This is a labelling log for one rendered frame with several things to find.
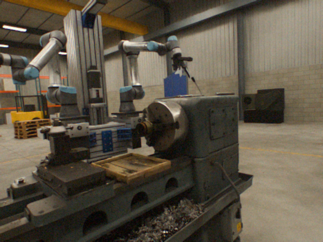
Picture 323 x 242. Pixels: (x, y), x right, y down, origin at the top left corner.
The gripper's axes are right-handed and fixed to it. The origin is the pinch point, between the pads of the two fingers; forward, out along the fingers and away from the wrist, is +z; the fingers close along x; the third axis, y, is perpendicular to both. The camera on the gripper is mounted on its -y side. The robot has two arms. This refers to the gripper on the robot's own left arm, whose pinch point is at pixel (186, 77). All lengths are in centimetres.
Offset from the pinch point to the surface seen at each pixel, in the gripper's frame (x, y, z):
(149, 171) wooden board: 70, 0, 55
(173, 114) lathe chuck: 44, -7, 29
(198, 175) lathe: 31, -4, 70
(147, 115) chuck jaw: 47, 10, 25
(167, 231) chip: 68, 1, 86
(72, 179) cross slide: 107, 4, 46
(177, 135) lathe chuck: 43, -5, 42
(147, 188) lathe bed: 68, 6, 64
